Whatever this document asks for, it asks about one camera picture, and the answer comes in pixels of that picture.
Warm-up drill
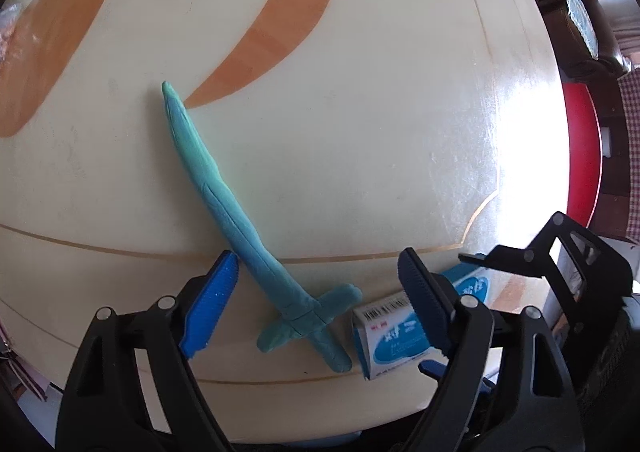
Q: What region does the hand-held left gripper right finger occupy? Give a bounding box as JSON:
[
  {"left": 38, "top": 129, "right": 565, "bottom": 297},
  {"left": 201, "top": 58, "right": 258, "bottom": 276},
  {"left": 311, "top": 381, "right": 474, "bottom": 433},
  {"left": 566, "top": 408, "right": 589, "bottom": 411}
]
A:
[{"left": 397, "top": 247, "right": 587, "bottom": 452}]

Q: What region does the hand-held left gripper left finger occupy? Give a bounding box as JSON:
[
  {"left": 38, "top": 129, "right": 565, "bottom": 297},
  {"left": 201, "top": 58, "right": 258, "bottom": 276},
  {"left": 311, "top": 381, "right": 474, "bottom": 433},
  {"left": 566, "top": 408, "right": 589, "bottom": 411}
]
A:
[{"left": 55, "top": 249, "right": 241, "bottom": 452}]

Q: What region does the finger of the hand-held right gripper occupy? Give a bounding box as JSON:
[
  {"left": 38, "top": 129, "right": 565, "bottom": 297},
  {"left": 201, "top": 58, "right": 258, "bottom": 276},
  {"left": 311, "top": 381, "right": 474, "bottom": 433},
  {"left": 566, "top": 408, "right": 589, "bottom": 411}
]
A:
[
  {"left": 417, "top": 357, "right": 450, "bottom": 378},
  {"left": 458, "top": 211, "right": 634, "bottom": 334}
]

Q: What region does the blue and white small carton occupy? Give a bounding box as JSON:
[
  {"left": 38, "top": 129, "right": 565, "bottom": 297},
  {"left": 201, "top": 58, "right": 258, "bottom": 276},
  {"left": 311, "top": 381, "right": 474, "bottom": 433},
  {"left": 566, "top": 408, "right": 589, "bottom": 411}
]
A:
[{"left": 352, "top": 266, "right": 490, "bottom": 381}]

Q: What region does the teal toy sword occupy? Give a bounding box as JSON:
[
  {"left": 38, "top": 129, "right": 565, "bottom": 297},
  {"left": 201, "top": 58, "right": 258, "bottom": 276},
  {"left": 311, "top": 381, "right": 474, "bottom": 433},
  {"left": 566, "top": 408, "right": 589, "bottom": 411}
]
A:
[{"left": 161, "top": 81, "right": 364, "bottom": 374}]

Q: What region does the red plastic stool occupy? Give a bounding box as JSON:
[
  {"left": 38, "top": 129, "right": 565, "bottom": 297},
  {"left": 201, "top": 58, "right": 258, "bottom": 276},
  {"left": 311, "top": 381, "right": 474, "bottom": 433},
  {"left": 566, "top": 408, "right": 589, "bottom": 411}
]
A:
[{"left": 562, "top": 82, "right": 614, "bottom": 239}]

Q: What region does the checkered cloth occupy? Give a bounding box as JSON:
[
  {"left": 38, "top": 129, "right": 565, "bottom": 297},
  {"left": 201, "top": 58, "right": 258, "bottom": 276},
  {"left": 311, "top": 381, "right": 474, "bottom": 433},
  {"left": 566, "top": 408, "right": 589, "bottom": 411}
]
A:
[{"left": 617, "top": 72, "right": 640, "bottom": 244}]

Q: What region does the blue patterned cushion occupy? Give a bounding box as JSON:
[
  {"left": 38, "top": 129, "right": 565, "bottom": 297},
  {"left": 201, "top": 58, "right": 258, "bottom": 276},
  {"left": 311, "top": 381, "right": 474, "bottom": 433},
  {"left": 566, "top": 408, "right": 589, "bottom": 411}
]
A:
[{"left": 567, "top": 0, "right": 602, "bottom": 58}]

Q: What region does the clear plastic bag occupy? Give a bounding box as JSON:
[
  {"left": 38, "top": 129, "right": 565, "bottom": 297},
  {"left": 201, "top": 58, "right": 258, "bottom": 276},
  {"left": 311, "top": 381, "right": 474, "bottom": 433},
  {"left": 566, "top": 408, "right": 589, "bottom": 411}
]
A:
[{"left": 0, "top": 0, "right": 32, "bottom": 69}]

